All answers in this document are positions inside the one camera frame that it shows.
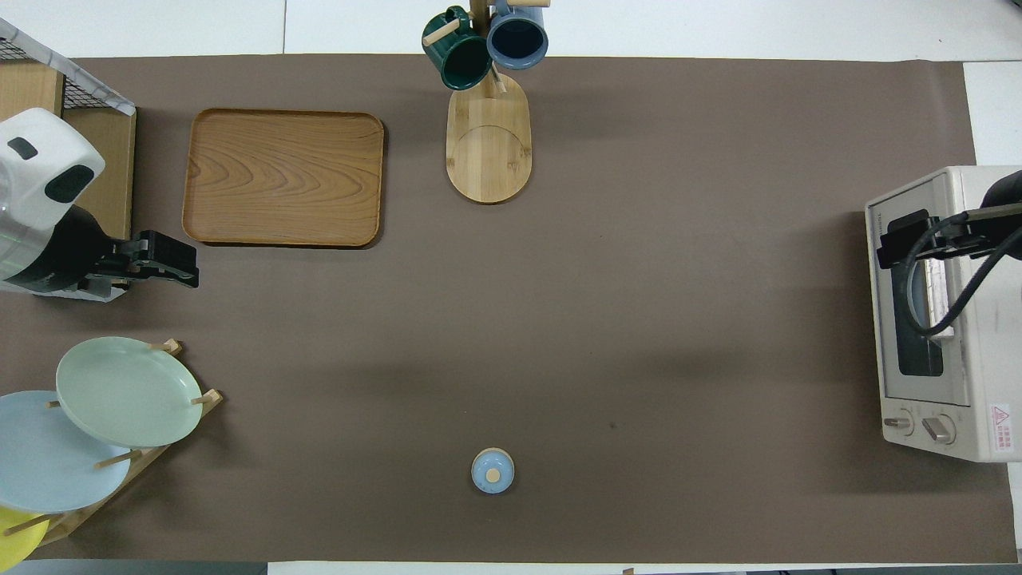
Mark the dark green mug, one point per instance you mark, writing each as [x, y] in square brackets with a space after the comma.
[461, 60]

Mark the wooden mug tree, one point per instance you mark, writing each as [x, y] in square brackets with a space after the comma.
[489, 152]

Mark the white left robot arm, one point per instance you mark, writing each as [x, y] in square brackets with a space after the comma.
[40, 152]

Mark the wooden plate rack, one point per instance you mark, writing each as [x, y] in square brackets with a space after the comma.
[140, 467]

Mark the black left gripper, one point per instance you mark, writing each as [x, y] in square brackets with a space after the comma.
[64, 255]

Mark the wooden serving tray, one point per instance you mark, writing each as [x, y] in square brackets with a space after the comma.
[283, 177]

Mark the light blue racked plate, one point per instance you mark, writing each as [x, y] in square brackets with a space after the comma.
[44, 467]

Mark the cream toaster oven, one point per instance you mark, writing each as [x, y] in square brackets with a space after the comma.
[990, 359]

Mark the pale green plate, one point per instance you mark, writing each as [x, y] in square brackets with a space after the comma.
[128, 391]

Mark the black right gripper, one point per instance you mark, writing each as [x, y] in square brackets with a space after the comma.
[1004, 216]

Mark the yellow plate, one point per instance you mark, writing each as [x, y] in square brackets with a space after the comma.
[16, 543]

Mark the wooden shelf unit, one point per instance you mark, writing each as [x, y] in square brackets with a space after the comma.
[112, 176]

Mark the brown table mat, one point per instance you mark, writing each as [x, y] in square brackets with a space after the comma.
[639, 319]

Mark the blue mug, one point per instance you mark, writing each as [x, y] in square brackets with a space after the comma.
[517, 38]

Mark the glass oven door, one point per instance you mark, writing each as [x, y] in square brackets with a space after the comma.
[888, 335]

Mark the grey patterned cloth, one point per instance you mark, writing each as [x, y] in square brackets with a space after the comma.
[80, 76]

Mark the silver oven knob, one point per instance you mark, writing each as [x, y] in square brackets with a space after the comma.
[939, 430]
[898, 423]

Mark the small blue call bell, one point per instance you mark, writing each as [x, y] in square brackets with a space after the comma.
[493, 471]

